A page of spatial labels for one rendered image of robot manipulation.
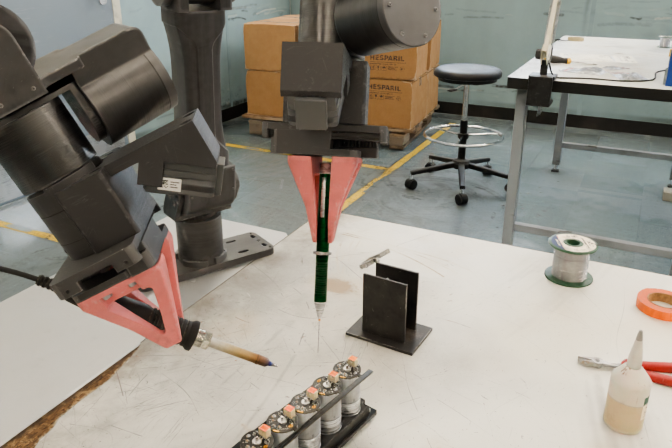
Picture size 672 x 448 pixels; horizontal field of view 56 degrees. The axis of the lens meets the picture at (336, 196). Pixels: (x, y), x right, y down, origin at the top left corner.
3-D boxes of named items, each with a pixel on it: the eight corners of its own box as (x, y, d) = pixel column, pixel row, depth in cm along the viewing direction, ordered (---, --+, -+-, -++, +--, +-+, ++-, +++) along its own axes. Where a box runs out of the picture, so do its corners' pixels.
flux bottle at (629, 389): (650, 429, 57) (671, 335, 54) (624, 440, 56) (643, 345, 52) (620, 406, 60) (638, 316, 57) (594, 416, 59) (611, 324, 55)
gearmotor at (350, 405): (327, 416, 57) (327, 369, 55) (344, 402, 59) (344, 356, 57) (349, 428, 56) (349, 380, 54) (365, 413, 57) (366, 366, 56)
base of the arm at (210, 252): (274, 202, 88) (250, 188, 94) (133, 237, 77) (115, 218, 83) (276, 253, 91) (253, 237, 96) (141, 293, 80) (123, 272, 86)
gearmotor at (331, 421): (307, 434, 55) (306, 385, 53) (325, 418, 57) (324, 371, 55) (329, 446, 54) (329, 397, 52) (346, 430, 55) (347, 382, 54)
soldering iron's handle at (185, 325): (190, 340, 52) (37, 284, 49) (202, 316, 52) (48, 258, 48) (187, 357, 50) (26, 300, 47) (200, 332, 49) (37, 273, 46)
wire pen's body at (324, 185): (331, 300, 55) (337, 174, 54) (327, 303, 53) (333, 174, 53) (313, 298, 55) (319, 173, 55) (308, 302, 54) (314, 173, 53)
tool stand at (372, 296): (388, 345, 76) (343, 266, 76) (454, 323, 70) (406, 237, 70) (365, 370, 72) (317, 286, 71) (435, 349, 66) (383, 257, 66)
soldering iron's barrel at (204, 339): (263, 365, 53) (192, 339, 52) (271, 350, 53) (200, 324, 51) (263, 375, 52) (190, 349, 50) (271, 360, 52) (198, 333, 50)
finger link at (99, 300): (216, 294, 54) (157, 204, 51) (210, 340, 47) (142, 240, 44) (146, 330, 54) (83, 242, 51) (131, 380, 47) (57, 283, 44)
